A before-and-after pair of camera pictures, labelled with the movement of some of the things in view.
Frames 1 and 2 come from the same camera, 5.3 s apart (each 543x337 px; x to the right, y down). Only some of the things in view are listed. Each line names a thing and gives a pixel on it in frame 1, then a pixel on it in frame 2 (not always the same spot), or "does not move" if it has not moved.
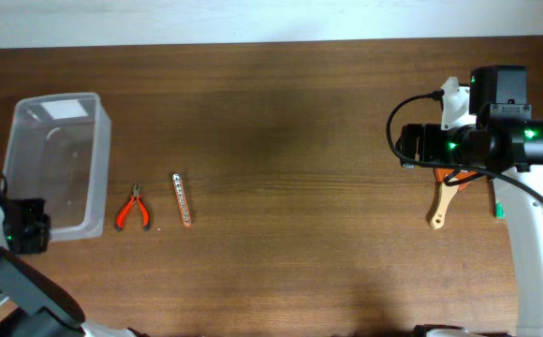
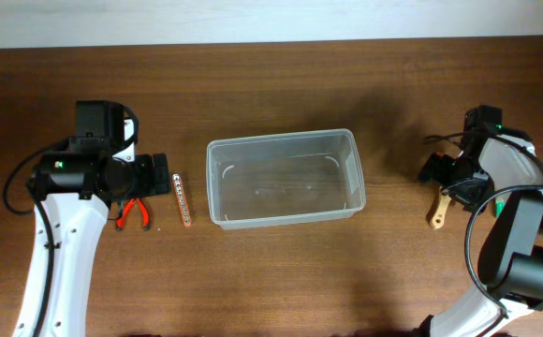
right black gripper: x=406 y=143 -> x=436 y=170
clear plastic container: x=59 y=153 -> x=284 y=179
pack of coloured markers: x=499 y=210 does not move
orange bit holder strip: x=182 y=199 does not move
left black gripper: x=37 y=244 -> x=148 y=183
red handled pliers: x=145 y=212 does not move
